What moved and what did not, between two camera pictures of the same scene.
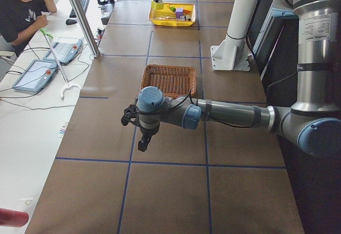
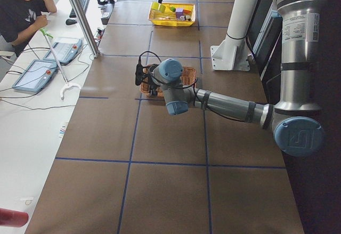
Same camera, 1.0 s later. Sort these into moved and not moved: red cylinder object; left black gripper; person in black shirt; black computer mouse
Moved: left black gripper
Not moved: red cylinder object; black computer mouse; person in black shirt
